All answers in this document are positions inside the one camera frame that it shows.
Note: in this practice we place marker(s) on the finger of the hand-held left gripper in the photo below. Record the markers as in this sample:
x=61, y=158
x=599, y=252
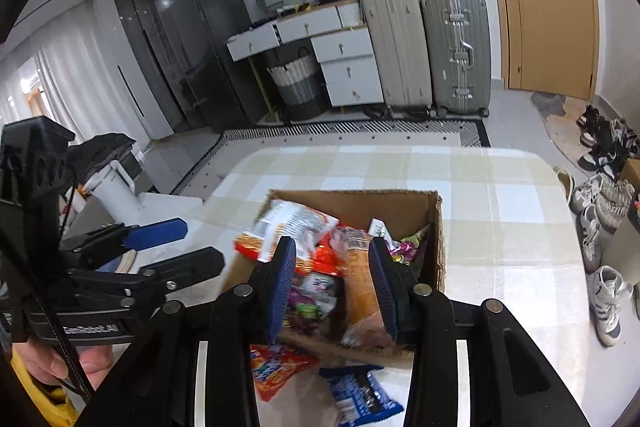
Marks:
x=195, y=264
x=155, y=232

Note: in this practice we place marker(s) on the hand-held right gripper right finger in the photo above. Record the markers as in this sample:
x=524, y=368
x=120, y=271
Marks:
x=384, y=287

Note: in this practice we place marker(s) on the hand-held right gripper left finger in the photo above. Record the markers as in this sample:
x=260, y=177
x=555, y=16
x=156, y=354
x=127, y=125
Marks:
x=280, y=287

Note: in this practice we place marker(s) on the orange bread packet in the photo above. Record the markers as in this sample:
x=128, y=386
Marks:
x=362, y=292

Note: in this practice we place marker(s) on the pink green candy packet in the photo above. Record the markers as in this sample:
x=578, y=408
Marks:
x=406, y=249

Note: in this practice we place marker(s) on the white orange chips bag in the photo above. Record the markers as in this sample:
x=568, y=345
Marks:
x=285, y=227

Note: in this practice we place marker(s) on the cardboard box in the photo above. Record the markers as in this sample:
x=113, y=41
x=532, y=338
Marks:
x=360, y=207

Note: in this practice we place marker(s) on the person's left hand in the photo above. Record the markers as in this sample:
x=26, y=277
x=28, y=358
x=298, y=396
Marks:
x=42, y=364

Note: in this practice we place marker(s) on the white cylindrical appliance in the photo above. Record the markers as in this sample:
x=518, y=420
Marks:
x=115, y=194

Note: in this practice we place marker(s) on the black cloth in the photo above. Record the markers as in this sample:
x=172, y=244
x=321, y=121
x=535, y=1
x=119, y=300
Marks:
x=100, y=147

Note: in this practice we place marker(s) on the red snack packet blue print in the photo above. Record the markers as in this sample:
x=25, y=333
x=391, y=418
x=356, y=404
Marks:
x=275, y=367

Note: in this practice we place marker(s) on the white curtain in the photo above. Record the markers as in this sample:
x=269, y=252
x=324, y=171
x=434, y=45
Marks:
x=50, y=77

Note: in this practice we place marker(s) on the blue cookie packet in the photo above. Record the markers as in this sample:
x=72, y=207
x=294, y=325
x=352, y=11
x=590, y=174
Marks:
x=360, y=399

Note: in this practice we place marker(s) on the checked tablecloth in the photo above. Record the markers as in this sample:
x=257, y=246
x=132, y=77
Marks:
x=500, y=257

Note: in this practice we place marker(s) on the dark grey refrigerator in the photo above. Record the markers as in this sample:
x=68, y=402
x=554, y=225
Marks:
x=200, y=47

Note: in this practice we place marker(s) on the woven laundry basket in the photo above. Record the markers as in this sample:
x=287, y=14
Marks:
x=295, y=82

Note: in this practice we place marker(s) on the yellow garment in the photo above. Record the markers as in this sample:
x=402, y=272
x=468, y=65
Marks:
x=42, y=404

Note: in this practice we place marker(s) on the white drawer cabinet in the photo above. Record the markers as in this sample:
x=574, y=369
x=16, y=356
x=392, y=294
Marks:
x=345, y=57

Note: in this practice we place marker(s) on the row of sneakers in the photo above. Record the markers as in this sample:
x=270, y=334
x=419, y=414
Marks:
x=605, y=197

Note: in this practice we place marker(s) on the beige suitcase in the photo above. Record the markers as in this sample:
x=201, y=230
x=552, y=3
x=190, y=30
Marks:
x=395, y=47

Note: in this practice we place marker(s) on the silver suitcase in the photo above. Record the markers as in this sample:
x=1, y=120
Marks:
x=457, y=47

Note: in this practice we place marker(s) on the wooden door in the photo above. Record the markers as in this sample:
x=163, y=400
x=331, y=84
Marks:
x=540, y=7

